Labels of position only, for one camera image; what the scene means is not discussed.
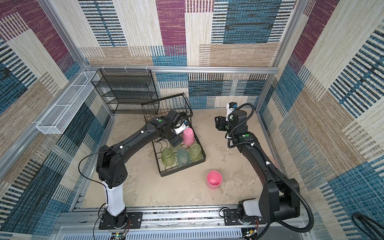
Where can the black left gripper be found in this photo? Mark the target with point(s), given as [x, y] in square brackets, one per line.
[175, 142]

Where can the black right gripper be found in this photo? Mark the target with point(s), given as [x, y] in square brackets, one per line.
[219, 124]

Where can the pink cup edge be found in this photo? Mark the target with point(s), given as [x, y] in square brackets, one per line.
[188, 136]

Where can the teal translucent cup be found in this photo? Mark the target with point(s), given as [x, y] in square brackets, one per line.
[183, 157]

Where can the bright green translucent cup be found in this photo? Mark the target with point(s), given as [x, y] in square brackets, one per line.
[195, 152]

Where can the pale green translucent cup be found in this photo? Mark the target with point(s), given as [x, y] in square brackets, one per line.
[176, 148]

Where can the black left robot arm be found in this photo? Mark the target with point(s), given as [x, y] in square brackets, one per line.
[111, 160]

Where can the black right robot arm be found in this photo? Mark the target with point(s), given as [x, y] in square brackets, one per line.
[277, 202]

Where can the opaque pink cup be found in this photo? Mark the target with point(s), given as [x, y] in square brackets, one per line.
[214, 180]

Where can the translucent pink cup right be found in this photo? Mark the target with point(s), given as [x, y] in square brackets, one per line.
[276, 164]

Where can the black mesh shelf unit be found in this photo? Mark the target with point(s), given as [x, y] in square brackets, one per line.
[124, 91]

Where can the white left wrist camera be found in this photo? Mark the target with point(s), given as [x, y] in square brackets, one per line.
[184, 125]

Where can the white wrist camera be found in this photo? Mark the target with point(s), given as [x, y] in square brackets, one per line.
[230, 108]
[184, 125]

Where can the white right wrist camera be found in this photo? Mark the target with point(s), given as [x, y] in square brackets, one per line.
[230, 108]

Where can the black wire dish rack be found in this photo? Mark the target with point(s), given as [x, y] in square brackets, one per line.
[176, 109]

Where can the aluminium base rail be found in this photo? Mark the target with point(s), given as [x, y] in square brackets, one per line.
[169, 223]

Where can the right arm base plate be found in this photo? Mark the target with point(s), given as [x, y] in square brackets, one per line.
[232, 218]

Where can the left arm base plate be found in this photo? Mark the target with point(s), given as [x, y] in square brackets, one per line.
[130, 220]

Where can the white wire wall basket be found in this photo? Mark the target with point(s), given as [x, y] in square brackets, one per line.
[57, 119]

